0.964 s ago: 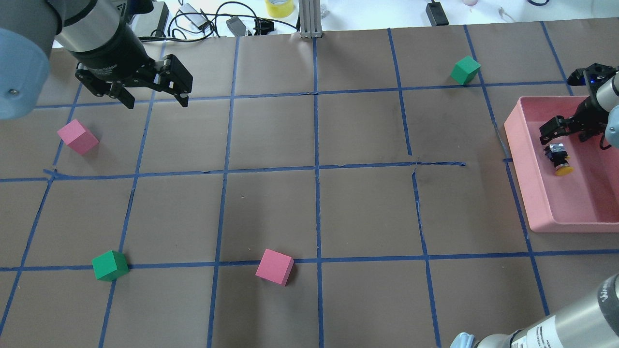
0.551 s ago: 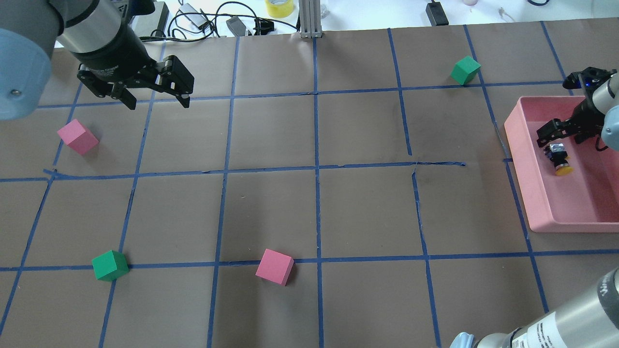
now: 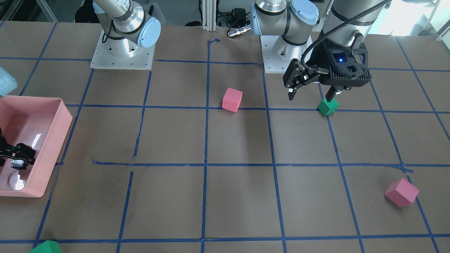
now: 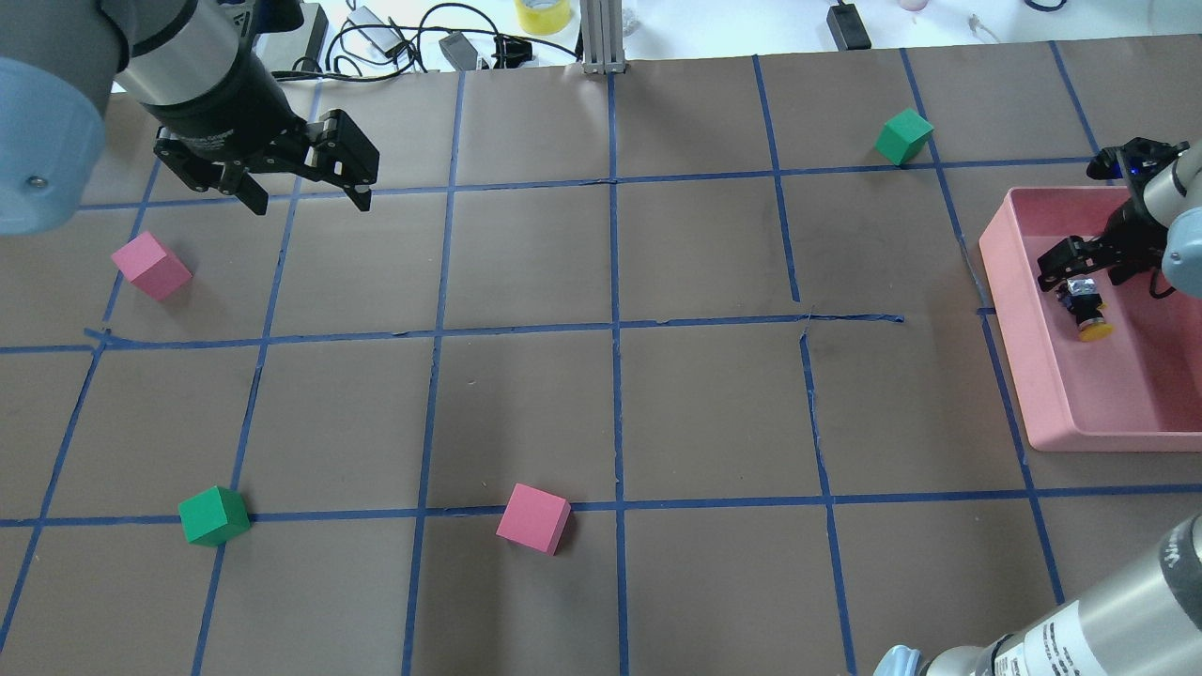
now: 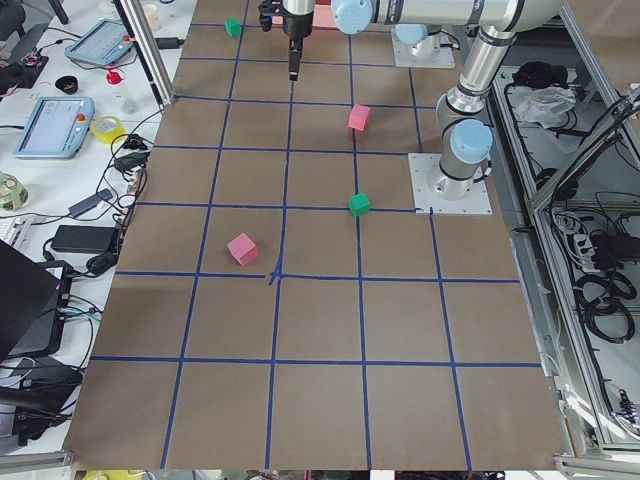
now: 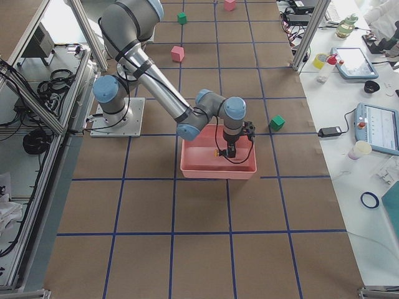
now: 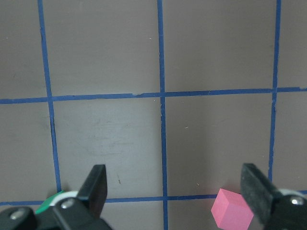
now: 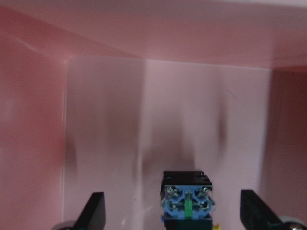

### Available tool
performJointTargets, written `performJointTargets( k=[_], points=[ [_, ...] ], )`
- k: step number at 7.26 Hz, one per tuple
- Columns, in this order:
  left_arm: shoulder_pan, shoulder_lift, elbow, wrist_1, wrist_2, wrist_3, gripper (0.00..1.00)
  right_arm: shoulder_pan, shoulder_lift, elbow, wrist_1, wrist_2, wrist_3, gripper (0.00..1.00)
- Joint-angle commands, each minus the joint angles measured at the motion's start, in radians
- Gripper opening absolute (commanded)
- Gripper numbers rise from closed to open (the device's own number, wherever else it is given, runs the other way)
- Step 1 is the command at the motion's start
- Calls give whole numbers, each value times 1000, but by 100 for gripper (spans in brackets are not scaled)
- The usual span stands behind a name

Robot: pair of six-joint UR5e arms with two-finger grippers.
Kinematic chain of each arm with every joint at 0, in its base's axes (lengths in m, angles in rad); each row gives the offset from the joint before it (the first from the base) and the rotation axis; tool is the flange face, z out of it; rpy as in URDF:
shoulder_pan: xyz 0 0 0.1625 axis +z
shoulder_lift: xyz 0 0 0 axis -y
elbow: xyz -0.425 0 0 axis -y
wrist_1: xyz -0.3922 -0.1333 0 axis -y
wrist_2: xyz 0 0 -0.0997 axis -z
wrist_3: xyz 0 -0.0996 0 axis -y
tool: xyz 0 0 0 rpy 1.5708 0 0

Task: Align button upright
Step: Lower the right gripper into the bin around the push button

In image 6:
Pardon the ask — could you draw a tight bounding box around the aluminium frame post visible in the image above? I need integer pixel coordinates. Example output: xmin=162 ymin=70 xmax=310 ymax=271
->
xmin=291 ymin=0 xmax=330 ymax=71

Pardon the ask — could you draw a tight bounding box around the green cube near arm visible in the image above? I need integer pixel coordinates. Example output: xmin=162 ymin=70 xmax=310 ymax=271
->
xmin=176 ymin=12 xmax=188 ymax=25

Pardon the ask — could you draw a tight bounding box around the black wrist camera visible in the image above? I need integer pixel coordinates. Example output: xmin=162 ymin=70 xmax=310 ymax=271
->
xmin=243 ymin=121 xmax=256 ymax=142

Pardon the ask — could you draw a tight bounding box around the teach pendant tablet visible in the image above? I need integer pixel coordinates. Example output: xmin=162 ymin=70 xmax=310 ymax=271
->
xmin=354 ymin=103 xmax=398 ymax=156
xmin=330 ymin=47 xmax=379 ymax=80

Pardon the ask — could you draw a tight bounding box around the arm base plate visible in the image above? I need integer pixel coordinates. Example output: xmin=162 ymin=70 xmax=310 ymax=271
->
xmin=90 ymin=97 xmax=145 ymax=138

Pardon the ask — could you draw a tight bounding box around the pink cube centre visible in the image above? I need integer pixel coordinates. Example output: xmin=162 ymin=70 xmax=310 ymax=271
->
xmin=170 ymin=45 xmax=185 ymax=62

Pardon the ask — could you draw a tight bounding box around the pink cube near arm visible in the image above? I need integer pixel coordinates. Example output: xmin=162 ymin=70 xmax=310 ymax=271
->
xmin=223 ymin=0 xmax=236 ymax=11

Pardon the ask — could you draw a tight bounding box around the yellow tape roll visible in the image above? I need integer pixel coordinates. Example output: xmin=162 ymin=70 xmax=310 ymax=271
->
xmin=312 ymin=53 xmax=328 ymax=70

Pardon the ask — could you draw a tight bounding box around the black bowl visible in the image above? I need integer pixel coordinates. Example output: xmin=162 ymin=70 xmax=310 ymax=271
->
xmin=363 ymin=80 xmax=380 ymax=94

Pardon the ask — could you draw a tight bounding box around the white paper cup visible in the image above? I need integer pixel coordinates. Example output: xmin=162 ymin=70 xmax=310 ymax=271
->
xmin=348 ymin=140 xmax=372 ymax=160

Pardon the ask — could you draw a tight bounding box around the blue tape ring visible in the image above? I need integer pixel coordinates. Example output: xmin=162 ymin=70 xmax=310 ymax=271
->
xmin=360 ymin=192 xmax=380 ymax=209

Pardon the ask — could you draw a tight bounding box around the green glass bottle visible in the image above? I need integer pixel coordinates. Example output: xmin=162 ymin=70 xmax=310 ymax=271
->
xmin=335 ymin=14 xmax=358 ymax=39

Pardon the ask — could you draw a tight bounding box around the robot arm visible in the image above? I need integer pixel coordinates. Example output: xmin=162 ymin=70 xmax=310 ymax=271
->
xmin=95 ymin=1 xmax=254 ymax=159

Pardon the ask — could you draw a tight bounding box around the teach pendant tablet near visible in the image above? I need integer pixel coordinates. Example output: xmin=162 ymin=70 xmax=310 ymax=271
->
xmin=354 ymin=103 xmax=398 ymax=156

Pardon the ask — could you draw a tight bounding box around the green cube near bin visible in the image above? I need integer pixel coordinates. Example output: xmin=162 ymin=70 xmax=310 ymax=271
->
xmin=269 ymin=115 xmax=286 ymax=131

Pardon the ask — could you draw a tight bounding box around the teach pendant tablet far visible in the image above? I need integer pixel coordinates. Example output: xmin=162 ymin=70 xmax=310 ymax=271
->
xmin=330 ymin=47 xmax=379 ymax=80

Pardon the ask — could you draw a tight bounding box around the black power adapter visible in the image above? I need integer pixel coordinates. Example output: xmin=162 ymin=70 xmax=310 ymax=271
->
xmin=317 ymin=126 xmax=342 ymax=138

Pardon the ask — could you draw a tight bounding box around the pink plastic bin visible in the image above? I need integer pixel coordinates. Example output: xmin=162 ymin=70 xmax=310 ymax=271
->
xmin=180 ymin=125 xmax=257 ymax=179

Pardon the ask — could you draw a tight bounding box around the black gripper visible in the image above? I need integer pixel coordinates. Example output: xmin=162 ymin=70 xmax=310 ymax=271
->
xmin=219 ymin=126 xmax=242 ymax=158

